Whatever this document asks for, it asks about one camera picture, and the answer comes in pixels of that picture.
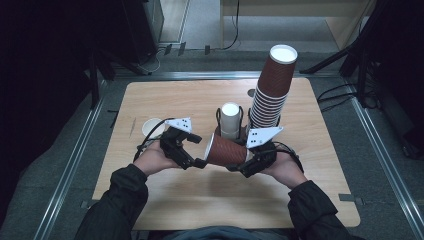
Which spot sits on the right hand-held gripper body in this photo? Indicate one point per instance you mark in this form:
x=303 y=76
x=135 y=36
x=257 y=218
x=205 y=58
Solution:
x=260 y=156

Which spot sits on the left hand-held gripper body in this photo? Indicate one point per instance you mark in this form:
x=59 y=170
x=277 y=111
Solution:
x=175 y=146

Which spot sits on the brown ribbed paper cup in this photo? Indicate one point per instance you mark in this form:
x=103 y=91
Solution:
x=228 y=151

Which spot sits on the white lid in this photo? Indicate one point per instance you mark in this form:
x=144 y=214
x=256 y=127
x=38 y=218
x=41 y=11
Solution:
x=150 y=127

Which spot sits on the stack of white cups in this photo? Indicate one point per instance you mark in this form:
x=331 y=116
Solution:
x=230 y=120

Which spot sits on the stack of brown cups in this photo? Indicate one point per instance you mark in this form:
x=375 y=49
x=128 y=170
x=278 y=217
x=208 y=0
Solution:
x=271 y=86

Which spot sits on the person's left hand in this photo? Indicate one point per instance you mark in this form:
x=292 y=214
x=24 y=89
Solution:
x=153 y=160

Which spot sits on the person's right hand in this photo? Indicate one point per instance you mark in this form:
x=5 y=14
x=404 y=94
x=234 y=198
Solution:
x=286 y=170

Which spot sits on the grey round table grommet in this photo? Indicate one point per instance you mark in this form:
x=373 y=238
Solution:
x=251 y=93

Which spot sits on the person's blue-grey torso clothing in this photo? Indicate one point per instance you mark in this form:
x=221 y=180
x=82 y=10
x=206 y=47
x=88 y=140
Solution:
x=220 y=234

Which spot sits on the black metal stand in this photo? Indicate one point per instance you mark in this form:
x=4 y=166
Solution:
x=94 y=83

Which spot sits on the black cabinet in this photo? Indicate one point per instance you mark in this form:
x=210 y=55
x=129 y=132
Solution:
x=140 y=30

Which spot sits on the black tripod stand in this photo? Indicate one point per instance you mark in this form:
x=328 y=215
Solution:
x=336 y=56

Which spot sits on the light wooden furniture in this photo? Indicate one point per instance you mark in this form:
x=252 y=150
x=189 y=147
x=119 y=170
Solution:
x=300 y=8

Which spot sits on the metal floor rail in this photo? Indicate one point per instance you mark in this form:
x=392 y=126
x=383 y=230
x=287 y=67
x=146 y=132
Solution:
x=390 y=166
x=66 y=173

